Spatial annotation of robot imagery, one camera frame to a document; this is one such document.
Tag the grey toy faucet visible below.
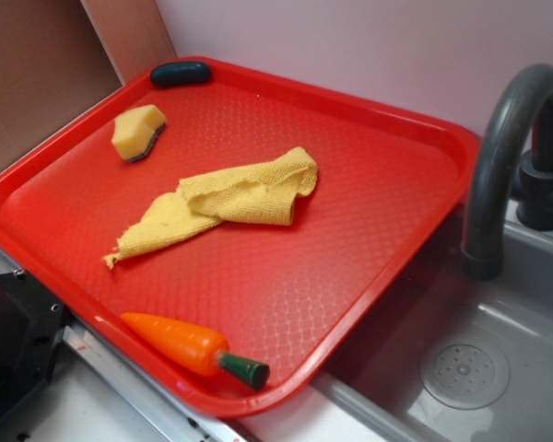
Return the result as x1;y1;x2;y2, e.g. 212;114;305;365
461;64;553;281

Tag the dark green oblong toy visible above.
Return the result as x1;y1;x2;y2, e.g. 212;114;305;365
149;61;211;87

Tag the orange plastic toy carrot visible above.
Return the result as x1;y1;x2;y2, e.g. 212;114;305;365
121;312;270;391

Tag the grey toy sink basin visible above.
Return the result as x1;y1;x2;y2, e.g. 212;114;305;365
313;213;553;441

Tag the aluminium rail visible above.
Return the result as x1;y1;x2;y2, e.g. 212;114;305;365
0;250;242;441

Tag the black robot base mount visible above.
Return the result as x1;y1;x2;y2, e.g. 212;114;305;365
0;273;67;427

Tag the red plastic tray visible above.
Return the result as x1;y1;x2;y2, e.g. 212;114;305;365
0;60;478;418

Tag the yellow cloth towel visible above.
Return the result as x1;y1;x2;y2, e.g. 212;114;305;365
103;146;319;269

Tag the brown cardboard box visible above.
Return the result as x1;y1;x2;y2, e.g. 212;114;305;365
0;1;175;172

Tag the yellow sponge with green pad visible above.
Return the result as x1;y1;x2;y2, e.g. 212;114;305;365
112;104;167;162

